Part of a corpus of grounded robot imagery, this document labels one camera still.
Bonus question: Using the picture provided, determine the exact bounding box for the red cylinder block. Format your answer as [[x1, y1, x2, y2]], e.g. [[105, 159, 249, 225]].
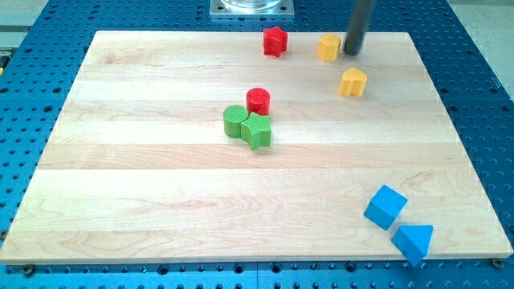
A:
[[246, 88, 271, 116]]

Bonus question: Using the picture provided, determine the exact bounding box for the yellow heart block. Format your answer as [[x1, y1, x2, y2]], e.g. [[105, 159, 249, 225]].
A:
[[339, 67, 367, 96]]

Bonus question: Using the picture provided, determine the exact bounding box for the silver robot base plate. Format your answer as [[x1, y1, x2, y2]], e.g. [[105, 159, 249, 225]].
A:
[[209, 0, 295, 18]]

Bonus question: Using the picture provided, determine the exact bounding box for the blue cube block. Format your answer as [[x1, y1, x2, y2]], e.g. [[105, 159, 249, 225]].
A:
[[364, 185, 407, 230]]

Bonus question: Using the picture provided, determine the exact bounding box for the yellow hexagon block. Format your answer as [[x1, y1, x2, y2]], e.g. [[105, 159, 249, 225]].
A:
[[316, 33, 341, 62]]

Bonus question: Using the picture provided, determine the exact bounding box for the green star block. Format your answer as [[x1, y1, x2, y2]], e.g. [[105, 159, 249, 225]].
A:
[[241, 112, 271, 150]]

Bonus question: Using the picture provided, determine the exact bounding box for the blue triangle block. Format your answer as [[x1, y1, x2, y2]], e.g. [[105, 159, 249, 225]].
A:
[[391, 225, 434, 266]]

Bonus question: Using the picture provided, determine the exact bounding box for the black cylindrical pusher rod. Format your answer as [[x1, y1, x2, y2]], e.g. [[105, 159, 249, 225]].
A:
[[343, 0, 376, 56]]

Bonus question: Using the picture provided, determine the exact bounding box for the red star block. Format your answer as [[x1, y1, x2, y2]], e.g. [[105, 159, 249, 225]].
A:
[[263, 26, 288, 58]]

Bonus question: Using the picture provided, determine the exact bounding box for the light wooden board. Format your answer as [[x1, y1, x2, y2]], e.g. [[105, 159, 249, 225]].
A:
[[1, 31, 512, 264]]

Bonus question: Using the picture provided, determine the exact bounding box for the green cylinder block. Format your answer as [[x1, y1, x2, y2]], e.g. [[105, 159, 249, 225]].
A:
[[223, 104, 249, 138]]

